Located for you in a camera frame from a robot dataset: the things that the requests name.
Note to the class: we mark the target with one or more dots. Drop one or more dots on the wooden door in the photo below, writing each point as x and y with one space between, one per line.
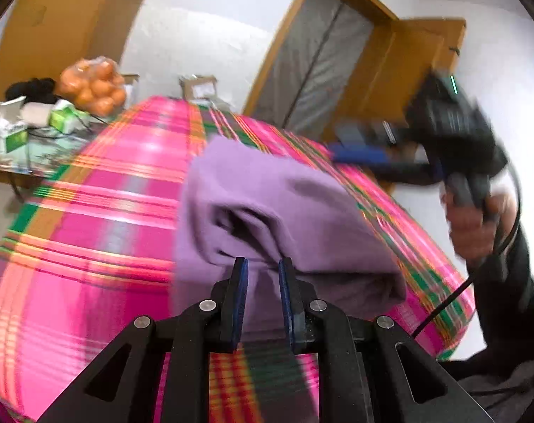
381 75

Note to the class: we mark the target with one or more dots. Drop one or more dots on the plastic bag of oranges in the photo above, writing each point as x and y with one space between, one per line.
95 88

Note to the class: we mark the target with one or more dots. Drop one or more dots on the person's right forearm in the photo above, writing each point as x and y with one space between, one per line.
514 308

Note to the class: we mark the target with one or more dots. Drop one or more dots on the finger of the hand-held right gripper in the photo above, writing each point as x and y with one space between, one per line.
355 132
364 156

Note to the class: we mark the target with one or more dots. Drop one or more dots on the wooden door frame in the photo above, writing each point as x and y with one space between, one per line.
267 66

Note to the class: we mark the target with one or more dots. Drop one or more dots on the grey plastic zip curtain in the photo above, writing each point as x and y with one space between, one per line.
315 53

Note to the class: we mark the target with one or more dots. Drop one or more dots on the cardboard parcel box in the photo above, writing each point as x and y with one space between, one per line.
198 90

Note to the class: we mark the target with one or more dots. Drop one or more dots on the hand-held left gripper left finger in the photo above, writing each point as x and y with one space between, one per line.
240 313

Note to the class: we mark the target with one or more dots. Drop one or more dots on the black cloth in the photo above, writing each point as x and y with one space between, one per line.
33 88

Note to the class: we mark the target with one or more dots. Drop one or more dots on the wooden wardrobe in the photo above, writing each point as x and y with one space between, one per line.
73 9

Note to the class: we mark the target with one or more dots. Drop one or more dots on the green tissue pack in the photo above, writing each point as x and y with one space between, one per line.
66 116

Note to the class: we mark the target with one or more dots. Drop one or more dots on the purple sweater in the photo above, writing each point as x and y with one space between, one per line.
271 194

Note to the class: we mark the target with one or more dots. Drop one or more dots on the person's dark clothing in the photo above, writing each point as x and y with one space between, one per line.
492 387

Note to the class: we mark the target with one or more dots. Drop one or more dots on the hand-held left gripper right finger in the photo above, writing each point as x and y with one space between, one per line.
287 313

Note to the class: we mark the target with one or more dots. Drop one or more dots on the pink green plaid bed sheet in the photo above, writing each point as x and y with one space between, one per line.
95 229

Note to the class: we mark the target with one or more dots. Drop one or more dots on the green white carton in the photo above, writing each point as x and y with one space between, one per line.
15 132

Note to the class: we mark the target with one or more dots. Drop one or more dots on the person's right hand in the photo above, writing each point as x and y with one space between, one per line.
474 233

